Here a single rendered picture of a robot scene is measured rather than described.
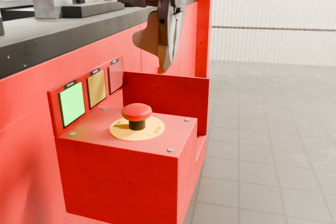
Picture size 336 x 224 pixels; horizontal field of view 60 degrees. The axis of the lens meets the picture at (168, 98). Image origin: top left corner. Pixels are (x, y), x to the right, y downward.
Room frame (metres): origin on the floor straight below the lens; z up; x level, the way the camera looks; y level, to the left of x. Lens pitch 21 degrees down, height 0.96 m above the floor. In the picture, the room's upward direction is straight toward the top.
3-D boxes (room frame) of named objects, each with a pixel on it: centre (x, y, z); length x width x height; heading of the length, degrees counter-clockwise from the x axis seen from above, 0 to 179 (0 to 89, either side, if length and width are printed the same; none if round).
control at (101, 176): (0.39, 0.04, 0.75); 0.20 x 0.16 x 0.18; 163
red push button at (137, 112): (0.34, 0.04, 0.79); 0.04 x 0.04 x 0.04
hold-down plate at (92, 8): (0.92, 0.21, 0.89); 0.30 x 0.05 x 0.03; 167
